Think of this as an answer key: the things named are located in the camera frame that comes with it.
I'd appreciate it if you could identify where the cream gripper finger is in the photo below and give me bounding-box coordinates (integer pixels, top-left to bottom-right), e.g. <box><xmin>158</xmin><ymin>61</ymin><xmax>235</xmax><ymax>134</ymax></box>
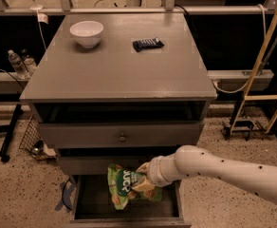
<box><xmin>132</xmin><ymin>177</ymin><xmax>155</xmax><ymax>192</ymax></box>
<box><xmin>136</xmin><ymin>162</ymin><xmax>149</xmax><ymax>174</ymax></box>

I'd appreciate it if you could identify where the green rice chip bag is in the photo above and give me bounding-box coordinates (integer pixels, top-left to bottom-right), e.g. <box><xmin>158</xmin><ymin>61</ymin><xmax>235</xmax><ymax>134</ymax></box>
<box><xmin>107</xmin><ymin>164</ymin><xmax>162</xmax><ymax>210</ymax></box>

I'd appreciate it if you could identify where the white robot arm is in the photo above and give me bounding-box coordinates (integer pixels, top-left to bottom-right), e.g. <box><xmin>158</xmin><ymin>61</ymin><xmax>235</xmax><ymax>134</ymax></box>
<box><xmin>137</xmin><ymin>145</ymin><xmax>277</xmax><ymax>204</ymax></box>

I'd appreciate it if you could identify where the grey top drawer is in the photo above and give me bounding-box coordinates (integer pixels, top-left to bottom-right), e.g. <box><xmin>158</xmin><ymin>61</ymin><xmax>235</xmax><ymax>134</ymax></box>
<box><xmin>38</xmin><ymin>122</ymin><xmax>204</xmax><ymax>148</ymax></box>

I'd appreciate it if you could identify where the grey open bottom drawer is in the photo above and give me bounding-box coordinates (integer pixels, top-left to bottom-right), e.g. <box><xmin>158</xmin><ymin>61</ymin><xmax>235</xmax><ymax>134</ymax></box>
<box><xmin>69</xmin><ymin>175</ymin><xmax>192</xmax><ymax>228</ymax></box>

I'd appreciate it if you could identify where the grey middle drawer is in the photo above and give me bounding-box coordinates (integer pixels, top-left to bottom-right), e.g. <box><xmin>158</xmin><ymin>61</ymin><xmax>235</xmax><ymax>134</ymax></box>
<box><xmin>57</xmin><ymin>156</ymin><xmax>151</xmax><ymax>176</ymax></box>

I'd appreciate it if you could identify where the grey drawer cabinet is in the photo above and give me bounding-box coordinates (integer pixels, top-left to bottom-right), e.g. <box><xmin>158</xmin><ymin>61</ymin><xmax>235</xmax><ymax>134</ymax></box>
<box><xmin>19</xmin><ymin>12</ymin><xmax>218</xmax><ymax>176</ymax></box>

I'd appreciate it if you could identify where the dark blue snack bar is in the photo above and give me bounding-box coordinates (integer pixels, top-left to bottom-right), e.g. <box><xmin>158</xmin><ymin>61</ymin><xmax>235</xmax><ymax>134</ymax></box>
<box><xmin>132</xmin><ymin>37</ymin><xmax>164</xmax><ymax>52</ymax></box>

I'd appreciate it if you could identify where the black tripod leg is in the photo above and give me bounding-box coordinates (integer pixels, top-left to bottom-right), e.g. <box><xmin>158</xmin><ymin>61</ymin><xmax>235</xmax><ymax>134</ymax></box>
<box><xmin>0</xmin><ymin>104</ymin><xmax>23</xmax><ymax>162</ymax></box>

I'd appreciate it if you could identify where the white bowl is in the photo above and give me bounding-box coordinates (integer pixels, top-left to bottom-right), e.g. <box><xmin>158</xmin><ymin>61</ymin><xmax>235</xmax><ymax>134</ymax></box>
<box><xmin>69</xmin><ymin>21</ymin><xmax>103</xmax><ymax>48</ymax></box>

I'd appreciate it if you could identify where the clear plastic water bottle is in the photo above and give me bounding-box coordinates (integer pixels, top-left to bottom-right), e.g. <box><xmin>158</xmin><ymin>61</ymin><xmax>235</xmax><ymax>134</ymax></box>
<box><xmin>8</xmin><ymin>49</ymin><xmax>29</xmax><ymax>79</ymax></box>

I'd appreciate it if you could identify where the black wire basket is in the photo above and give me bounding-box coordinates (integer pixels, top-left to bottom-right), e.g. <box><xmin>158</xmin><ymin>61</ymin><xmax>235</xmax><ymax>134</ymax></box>
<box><xmin>19</xmin><ymin>116</ymin><xmax>56</xmax><ymax>161</ymax></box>

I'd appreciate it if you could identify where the white cable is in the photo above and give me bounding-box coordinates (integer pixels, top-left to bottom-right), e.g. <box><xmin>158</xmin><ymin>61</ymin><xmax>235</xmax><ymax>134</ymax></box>
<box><xmin>28</xmin><ymin>4</ymin><xmax>49</xmax><ymax>52</ymax></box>

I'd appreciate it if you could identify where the yellow wooden ladder frame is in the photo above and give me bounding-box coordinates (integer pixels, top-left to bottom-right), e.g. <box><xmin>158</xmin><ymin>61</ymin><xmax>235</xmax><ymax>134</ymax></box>
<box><xmin>222</xmin><ymin>0</ymin><xmax>277</xmax><ymax>138</ymax></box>

